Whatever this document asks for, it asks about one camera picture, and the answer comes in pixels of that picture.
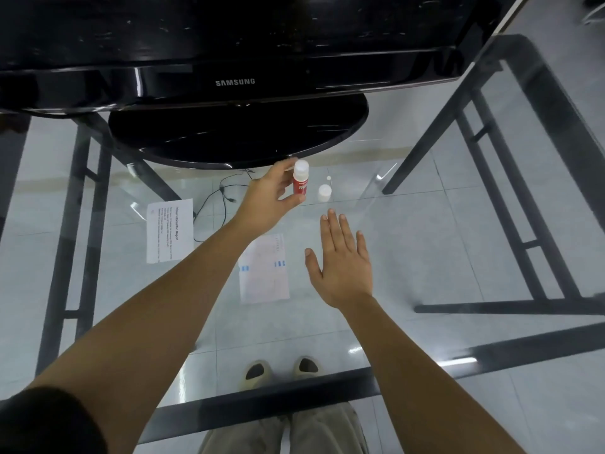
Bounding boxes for paper sheet with blue marks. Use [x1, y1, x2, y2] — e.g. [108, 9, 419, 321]
[238, 233, 290, 305]

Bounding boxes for person's right forearm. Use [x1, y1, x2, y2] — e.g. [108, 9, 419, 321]
[337, 295, 526, 454]

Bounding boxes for beige trousers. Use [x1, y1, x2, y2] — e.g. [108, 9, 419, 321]
[198, 402, 370, 454]

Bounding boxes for person's left hand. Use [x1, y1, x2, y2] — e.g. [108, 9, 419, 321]
[231, 158, 307, 240]

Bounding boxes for red label glue stick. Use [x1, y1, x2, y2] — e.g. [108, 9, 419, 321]
[292, 159, 310, 198]

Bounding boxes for black shirt sleeve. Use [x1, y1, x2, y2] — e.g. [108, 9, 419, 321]
[0, 387, 108, 454]

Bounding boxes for person's beige shoe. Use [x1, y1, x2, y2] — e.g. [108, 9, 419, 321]
[237, 359, 273, 392]
[292, 356, 325, 380]

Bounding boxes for person's left beige shoe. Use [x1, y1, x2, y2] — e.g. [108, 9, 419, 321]
[237, 359, 273, 392]

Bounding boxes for black metal table frame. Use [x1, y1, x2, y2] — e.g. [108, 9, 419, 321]
[0, 35, 605, 445]

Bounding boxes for person's right beige shoe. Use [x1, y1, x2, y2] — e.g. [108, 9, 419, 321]
[292, 356, 325, 380]

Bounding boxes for person's left forearm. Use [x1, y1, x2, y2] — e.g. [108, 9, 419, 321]
[26, 217, 265, 454]

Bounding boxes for black cable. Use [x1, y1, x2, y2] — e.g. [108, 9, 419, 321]
[191, 169, 256, 242]

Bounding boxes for black flat screen monitor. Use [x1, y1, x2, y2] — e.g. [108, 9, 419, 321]
[0, 0, 528, 171]

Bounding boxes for white printed paper sheet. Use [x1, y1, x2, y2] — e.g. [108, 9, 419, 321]
[146, 199, 195, 265]

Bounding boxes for person's right hand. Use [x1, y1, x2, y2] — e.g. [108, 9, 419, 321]
[304, 209, 375, 311]

